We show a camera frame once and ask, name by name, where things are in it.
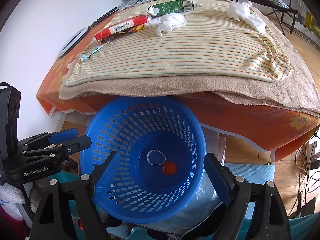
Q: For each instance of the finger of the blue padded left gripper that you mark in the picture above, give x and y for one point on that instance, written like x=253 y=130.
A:
x=62 y=136
x=74 y=145

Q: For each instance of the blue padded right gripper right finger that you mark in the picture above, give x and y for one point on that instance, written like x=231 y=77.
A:
x=221 y=178

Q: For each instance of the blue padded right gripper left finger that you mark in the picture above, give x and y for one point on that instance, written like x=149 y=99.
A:
x=103 y=176

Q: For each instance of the orange plastic cap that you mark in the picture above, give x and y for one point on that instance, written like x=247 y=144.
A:
x=170 y=168

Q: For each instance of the red snack box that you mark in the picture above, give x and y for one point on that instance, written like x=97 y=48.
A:
x=126 y=24

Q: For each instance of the white colourful long wrapper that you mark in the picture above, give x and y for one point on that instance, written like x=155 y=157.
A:
x=131 y=30

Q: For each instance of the white tissue ball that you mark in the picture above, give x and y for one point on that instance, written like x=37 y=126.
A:
x=170 y=22

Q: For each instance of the green white milk carton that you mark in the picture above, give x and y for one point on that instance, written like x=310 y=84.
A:
x=171 y=7

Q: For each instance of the white plastic bag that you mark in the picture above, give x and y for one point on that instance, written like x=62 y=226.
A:
x=241 y=11

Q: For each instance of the small colourful foil wrapper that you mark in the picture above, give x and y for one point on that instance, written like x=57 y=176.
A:
x=85 y=57

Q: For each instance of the clear plastic sheet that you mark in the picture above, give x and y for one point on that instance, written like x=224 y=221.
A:
x=203 y=201

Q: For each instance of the light blue floor mat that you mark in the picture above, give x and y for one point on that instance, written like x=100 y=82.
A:
x=253 y=173

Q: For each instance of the blue plastic waste basket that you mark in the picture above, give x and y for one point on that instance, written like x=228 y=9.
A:
x=147 y=133

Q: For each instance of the orange floral bed sheet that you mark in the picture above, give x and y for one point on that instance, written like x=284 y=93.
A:
x=215 y=101

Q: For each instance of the beige blanket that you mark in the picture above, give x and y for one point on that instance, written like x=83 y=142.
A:
x=297 y=92

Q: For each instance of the striped yellow towel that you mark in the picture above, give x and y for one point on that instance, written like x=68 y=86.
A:
x=210 y=44

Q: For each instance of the yellow crate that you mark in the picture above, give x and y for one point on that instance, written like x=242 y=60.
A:
x=312 y=24

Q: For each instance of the white ring light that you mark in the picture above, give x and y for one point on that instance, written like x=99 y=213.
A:
x=73 y=41

